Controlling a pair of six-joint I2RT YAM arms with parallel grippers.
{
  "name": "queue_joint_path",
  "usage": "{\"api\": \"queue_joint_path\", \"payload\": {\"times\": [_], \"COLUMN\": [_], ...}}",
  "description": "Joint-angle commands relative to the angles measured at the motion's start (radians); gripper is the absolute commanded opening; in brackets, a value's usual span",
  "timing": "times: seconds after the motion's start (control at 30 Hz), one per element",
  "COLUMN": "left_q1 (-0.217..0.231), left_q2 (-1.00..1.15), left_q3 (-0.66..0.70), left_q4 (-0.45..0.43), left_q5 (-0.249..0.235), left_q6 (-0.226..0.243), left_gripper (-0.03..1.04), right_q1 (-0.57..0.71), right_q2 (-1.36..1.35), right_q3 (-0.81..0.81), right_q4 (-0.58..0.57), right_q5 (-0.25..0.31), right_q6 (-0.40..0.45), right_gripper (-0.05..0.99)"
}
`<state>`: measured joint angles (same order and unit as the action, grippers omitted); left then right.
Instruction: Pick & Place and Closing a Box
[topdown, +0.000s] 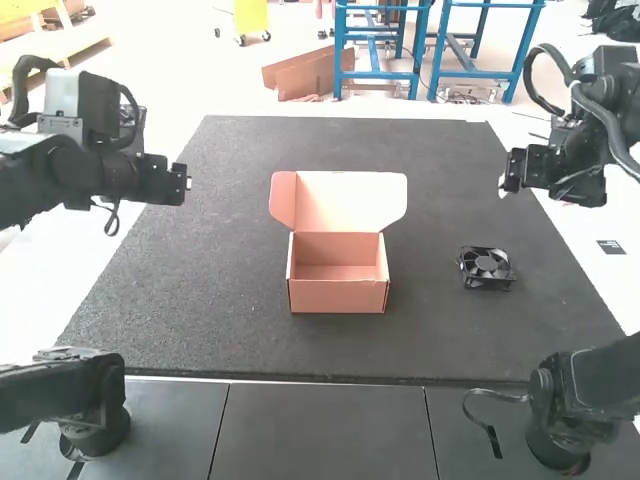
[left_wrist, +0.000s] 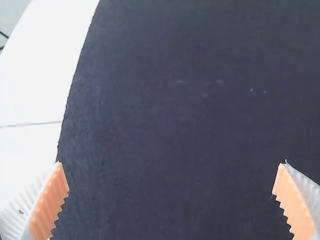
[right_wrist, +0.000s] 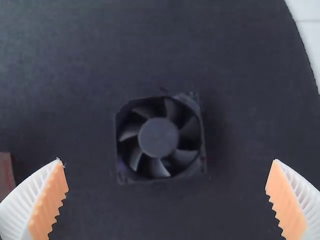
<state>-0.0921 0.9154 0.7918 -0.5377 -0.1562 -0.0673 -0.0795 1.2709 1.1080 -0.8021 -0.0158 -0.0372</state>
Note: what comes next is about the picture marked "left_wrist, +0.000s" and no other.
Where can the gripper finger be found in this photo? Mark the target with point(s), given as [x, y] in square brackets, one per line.
[300, 207]
[37, 212]

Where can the black mat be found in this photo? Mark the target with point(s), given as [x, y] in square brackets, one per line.
[187, 112]

